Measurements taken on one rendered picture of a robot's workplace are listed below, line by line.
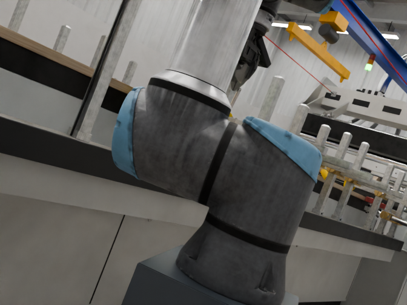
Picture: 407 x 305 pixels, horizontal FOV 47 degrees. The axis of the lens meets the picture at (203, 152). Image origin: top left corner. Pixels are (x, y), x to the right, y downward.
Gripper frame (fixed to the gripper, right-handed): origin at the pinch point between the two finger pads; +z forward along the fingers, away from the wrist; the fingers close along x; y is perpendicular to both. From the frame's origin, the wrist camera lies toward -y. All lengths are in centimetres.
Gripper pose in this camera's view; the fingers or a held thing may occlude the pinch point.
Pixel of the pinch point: (235, 88)
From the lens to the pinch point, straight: 153.6
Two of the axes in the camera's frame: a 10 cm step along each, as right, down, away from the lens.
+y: -5.9, -2.4, -7.7
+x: 7.1, 2.8, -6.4
